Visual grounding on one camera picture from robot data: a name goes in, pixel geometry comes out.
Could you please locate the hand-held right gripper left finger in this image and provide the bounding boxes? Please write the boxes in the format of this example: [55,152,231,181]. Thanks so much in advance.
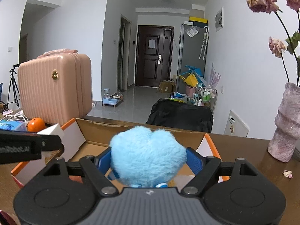
[39,148,122,195]

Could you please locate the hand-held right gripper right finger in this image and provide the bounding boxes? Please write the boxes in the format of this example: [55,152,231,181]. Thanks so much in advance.
[179,148,262,195]

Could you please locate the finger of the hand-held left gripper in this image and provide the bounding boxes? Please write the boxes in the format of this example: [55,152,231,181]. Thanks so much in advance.
[0,131,63,151]

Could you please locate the red printed cardboard box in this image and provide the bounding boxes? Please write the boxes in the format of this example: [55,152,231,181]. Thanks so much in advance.
[10,118,231,189]

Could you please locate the blue fluffy heart plush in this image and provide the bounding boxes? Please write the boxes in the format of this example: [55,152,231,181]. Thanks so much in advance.
[109,126,188,188]

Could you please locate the orange fruit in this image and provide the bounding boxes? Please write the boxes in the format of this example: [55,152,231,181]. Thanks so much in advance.
[27,118,46,132]

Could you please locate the blue tissue pack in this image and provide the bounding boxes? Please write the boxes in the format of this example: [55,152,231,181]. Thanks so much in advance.
[0,119,27,132]

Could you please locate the black cloth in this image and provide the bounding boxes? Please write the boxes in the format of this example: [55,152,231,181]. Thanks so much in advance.
[145,98,214,133]

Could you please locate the pink ribbed suitcase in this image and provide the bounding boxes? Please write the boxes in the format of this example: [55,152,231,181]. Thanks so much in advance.
[17,49,92,125]

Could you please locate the white flat board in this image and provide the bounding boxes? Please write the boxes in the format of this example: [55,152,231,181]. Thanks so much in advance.
[224,110,249,137]

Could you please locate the blue pet feeder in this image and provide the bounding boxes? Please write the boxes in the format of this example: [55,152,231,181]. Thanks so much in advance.
[102,88,123,108]

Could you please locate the blue white carton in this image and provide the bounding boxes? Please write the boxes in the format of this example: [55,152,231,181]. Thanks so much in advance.
[170,92,188,100]

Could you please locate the pink bucket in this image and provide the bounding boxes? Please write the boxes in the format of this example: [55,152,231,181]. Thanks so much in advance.
[186,85,200,99]

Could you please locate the brown cardboard carton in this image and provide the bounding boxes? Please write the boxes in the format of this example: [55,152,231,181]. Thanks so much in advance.
[157,80,176,94]

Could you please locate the yellow watering can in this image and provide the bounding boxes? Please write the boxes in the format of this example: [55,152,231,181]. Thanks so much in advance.
[179,74,197,87]

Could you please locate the purple feather decoration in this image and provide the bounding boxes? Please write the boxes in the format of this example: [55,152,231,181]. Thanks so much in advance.
[210,62,221,88]

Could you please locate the mauve textured vase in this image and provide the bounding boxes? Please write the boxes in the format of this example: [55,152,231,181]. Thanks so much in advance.
[268,82,300,163]

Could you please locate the grey refrigerator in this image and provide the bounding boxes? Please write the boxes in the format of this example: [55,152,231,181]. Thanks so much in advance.
[177,22,209,94]

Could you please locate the dark brown entrance door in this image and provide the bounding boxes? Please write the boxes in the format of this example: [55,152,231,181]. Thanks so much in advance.
[135,25,174,88]

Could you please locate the grey side door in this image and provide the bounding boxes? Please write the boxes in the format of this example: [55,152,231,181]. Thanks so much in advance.
[119,14,132,91]

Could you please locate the white folded umbrella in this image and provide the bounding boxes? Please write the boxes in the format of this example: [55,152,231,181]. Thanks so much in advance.
[199,26,209,60]

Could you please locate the clear plastic bag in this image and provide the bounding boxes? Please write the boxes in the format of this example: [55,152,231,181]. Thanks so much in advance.
[186,26,200,38]

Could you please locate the yellow black box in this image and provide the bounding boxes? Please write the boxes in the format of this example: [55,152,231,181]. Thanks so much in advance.
[189,16,209,25]

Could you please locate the white charging cable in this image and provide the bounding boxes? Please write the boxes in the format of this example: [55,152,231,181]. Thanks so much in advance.
[5,112,29,122]

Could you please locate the black camera tripod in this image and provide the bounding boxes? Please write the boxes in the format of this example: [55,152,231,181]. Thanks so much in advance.
[7,64,20,109]

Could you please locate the wire rack with bottles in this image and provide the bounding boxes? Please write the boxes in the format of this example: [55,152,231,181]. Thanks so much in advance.
[193,87,217,112]

